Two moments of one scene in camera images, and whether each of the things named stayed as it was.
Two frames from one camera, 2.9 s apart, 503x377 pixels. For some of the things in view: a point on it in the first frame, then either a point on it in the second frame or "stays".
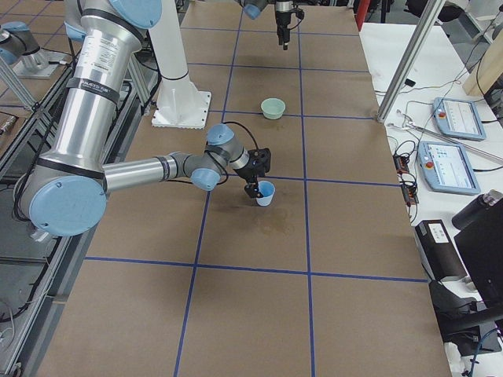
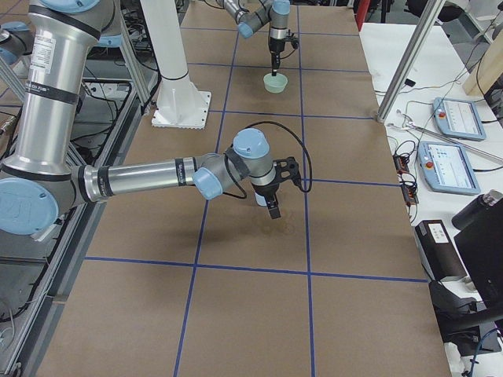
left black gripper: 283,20 → 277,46
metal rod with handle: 416,126 stays
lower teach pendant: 444,168 stays
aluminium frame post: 410,60 stays
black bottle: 476,208 stays
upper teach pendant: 458,118 stays
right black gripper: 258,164 → 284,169
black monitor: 481,245 stays
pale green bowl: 273,107 → 275,83
